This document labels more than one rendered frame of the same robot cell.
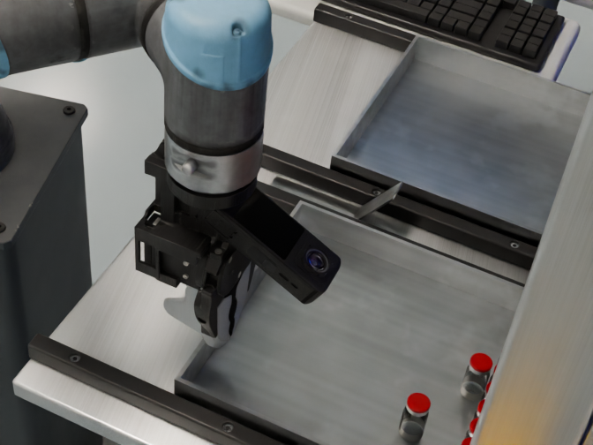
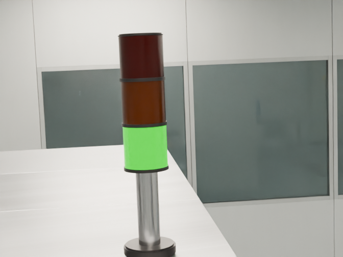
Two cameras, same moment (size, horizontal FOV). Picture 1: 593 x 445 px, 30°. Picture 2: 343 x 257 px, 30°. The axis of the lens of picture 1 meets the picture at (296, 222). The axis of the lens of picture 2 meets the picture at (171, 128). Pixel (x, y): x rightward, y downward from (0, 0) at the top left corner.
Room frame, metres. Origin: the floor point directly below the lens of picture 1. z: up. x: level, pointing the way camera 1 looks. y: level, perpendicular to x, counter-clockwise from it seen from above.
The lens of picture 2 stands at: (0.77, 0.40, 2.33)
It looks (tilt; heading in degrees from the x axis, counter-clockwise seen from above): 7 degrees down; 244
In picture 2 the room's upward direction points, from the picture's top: 2 degrees counter-clockwise
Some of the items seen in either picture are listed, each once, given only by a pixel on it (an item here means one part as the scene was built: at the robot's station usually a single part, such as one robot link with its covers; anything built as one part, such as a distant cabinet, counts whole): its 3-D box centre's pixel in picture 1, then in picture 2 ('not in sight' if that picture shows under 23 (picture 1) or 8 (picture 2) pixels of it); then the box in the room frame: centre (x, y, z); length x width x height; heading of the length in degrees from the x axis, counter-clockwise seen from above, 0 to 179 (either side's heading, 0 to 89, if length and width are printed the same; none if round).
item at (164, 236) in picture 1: (201, 217); not in sight; (0.64, 0.08, 1.06); 0.09 x 0.08 x 0.12; 70
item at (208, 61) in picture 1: (214, 61); not in sight; (0.64, 0.07, 1.22); 0.09 x 0.08 x 0.11; 31
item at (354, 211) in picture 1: (332, 187); not in sight; (0.85, -0.03, 0.91); 0.14 x 0.03 x 0.06; 70
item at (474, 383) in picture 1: (476, 376); not in sight; (0.63, -0.18, 0.90); 0.02 x 0.02 x 0.05
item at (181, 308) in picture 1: (194, 315); not in sight; (0.62, 0.08, 0.95); 0.06 x 0.03 x 0.09; 70
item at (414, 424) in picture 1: (414, 418); not in sight; (0.58, -0.12, 0.90); 0.02 x 0.02 x 0.04
